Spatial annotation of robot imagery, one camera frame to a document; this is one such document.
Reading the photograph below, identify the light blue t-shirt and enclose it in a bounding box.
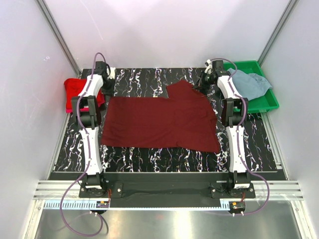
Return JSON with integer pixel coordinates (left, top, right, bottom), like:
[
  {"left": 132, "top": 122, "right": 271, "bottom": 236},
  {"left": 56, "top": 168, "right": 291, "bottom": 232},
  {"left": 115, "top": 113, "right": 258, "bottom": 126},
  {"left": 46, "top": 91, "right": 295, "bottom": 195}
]
[{"left": 228, "top": 68, "right": 272, "bottom": 101}]

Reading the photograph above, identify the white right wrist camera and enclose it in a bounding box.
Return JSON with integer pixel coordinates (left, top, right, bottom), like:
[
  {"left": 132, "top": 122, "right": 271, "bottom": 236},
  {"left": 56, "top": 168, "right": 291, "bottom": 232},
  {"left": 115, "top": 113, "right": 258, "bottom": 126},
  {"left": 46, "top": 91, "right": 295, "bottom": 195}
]
[{"left": 204, "top": 59, "right": 213, "bottom": 75}]

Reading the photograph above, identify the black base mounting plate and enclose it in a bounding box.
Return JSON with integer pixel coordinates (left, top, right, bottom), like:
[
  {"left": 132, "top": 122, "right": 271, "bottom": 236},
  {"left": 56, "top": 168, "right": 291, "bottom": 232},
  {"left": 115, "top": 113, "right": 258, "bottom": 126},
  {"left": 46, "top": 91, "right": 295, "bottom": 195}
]
[{"left": 79, "top": 181, "right": 256, "bottom": 199}]

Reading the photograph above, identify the green plastic bin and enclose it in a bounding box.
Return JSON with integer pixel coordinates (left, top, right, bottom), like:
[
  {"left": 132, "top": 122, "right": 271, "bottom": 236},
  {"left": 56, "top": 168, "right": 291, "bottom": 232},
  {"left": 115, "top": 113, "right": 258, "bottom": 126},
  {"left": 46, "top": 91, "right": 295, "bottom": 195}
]
[{"left": 224, "top": 61, "right": 279, "bottom": 114}]

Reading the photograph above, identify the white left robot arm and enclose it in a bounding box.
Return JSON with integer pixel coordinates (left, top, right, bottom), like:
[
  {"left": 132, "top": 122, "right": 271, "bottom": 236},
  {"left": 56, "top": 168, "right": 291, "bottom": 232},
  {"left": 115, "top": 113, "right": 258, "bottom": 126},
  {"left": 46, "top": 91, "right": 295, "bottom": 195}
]
[{"left": 71, "top": 61, "right": 114, "bottom": 198}]

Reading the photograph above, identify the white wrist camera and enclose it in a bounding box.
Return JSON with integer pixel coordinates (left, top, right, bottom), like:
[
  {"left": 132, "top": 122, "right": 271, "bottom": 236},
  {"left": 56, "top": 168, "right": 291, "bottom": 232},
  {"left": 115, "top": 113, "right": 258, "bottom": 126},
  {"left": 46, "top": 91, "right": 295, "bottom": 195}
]
[
  {"left": 204, "top": 59, "right": 213, "bottom": 75},
  {"left": 107, "top": 67, "right": 116, "bottom": 79}
]

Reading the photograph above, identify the folded pink t-shirt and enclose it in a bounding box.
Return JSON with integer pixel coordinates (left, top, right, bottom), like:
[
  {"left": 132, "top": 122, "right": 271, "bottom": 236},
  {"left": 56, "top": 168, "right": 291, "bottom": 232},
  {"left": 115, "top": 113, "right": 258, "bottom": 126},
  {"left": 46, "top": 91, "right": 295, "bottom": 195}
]
[{"left": 66, "top": 106, "right": 89, "bottom": 113}]

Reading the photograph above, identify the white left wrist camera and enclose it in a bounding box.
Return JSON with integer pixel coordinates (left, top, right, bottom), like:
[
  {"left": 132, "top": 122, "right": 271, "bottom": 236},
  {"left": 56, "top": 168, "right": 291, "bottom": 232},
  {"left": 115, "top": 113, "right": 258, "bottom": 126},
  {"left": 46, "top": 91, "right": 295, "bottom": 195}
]
[{"left": 107, "top": 67, "right": 116, "bottom": 79}]

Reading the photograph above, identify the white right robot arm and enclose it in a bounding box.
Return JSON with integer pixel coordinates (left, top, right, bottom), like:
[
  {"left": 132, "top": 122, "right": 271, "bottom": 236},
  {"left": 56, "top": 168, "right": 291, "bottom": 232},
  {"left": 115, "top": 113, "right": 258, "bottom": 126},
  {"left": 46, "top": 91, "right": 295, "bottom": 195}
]
[{"left": 193, "top": 58, "right": 250, "bottom": 200}]

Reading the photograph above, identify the dark red t-shirt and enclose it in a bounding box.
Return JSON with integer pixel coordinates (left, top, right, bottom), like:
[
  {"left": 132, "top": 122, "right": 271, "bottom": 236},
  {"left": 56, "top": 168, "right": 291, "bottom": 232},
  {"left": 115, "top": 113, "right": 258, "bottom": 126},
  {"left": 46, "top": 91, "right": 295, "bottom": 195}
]
[{"left": 101, "top": 80, "right": 220, "bottom": 153}]

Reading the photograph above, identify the folded bright red t-shirt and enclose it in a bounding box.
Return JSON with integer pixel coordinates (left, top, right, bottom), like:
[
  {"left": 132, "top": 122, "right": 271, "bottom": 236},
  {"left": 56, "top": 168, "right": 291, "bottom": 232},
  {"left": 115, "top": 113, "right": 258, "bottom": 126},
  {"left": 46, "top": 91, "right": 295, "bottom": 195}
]
[{"left": 64, "top": 78, "right": 105, "bottom": 113}]

